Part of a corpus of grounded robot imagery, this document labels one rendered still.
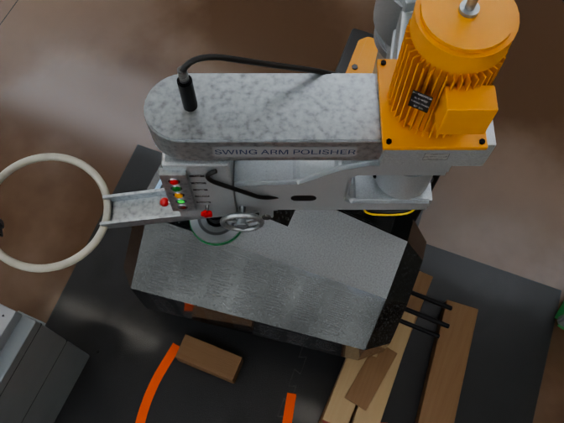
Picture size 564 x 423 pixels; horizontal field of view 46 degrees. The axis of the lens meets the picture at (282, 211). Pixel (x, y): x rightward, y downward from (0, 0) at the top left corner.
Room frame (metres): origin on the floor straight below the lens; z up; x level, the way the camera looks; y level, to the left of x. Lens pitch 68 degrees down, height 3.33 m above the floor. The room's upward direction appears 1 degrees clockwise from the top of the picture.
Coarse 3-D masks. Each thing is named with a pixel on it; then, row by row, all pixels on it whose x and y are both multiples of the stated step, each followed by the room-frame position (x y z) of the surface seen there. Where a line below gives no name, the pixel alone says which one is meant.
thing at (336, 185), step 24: (240, 168) 0.91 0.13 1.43; (264, 168) 0.91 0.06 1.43; (288, 168) 0.90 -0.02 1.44; (312, 168) 0.89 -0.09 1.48; (336, 168) 0.87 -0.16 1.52; (360, 168) 0.86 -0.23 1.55; (384, 168) 0.86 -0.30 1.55; (408, 168) 0.86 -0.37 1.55; (432, 168) 0.86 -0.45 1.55; (240, 192) 0.82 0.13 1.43; (264, 192) 0.85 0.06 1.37; (288, 192) 0.85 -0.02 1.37; (312, 192) 0.85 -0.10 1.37; (336, 192) 0.85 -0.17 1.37; (360, 192) 0.89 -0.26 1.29
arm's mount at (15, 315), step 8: (0, 304) 0.59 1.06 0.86; (0, 312) 0.56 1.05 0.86; (8, 312) 0.56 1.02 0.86; (16, 312) 0.56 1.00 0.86; (0, 320) 0.53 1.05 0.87; (8, 320) 0.53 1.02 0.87; (16, 320) 0.54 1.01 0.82; (0, 328) 0.50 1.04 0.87; (8, 328) 0.51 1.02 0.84; (0, 336) 0.47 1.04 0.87; (8, 336) 0.48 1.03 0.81; (0, 344) 0.45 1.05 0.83
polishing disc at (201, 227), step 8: (192, 224) 0.92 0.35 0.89; (200, 224) 0.92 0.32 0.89; (208, 224) 0.92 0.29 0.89; (232, 224) 0.92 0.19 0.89; (200, 232) 0.88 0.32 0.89; (208, 232) 0.88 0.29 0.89; (216, 232) 0.88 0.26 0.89; (224, 232) 0.88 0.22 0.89; (232, 232) 0.88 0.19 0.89; (208, 240) 0.85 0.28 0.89; (216, 240) 0.85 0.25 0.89; (224, 240) 0.85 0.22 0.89
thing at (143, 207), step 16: (128, 192) 1.00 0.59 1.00; (144, 192) 0.99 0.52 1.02; (160, 192) 0.99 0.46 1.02; (112, 208) 0.96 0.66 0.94; (128, 208) 0.95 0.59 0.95; (144, 208) 0.95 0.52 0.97; (160, 208) 0.94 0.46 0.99; (112, 224) 0.88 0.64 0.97; (128, 224) 0.88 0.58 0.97; (144, 224) 0.88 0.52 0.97
